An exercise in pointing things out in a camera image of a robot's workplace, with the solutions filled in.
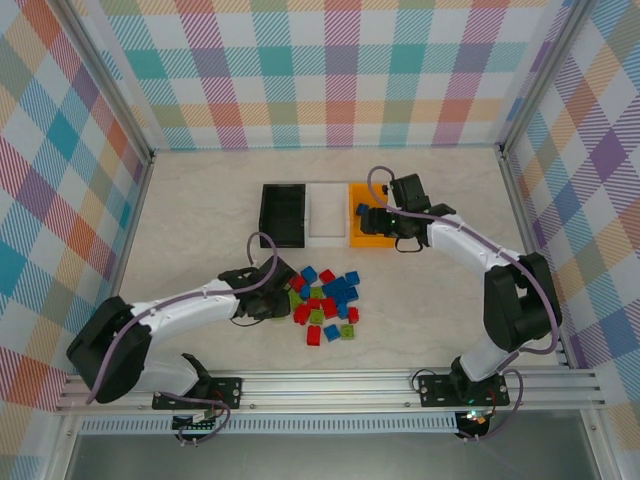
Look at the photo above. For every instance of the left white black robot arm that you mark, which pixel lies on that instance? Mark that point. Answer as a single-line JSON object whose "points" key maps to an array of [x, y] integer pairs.
{"points": [[190, 305]]}

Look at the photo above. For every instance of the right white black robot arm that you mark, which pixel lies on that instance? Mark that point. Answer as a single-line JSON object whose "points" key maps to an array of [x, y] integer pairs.
{"points": [[470, 245]]}

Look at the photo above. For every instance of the orange plastic container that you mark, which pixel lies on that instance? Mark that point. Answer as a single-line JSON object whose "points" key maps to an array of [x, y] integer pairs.
{"points": [[356, 194]]}

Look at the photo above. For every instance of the white plastic container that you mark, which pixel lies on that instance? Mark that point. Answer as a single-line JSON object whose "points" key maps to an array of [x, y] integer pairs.
{"points": [[327, 210]]}

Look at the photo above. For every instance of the long blue lego brick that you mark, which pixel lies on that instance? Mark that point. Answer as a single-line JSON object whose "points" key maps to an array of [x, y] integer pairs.
{"points": [[336, 287]]}

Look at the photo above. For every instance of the black plastic container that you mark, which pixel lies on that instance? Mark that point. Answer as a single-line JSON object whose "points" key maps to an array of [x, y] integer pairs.
{"points": [[280, 210]]}

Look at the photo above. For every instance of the small green circuit board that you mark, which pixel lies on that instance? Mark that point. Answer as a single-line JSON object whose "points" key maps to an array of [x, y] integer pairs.
{"points": [[197, 420]]}

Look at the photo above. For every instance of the grey metal sheet panel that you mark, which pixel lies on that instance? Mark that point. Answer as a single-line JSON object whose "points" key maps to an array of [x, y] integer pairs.
{"points": [[325, 457]]}

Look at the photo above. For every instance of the small black circuit board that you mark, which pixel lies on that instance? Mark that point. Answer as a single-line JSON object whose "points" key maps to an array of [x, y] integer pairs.
{"points": [[474, 419]]}

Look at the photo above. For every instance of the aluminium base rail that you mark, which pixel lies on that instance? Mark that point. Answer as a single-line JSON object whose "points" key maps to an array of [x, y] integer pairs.
{"points": [[330, 390]]}

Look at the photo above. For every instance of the aluminium frame side beam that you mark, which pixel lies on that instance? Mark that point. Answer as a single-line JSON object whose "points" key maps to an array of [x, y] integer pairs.
{"points": [[527, 225]]}

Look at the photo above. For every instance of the aluminium frame post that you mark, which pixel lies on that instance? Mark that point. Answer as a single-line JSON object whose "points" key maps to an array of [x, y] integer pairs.
{"points": [[545, 75], [107, 75]]}

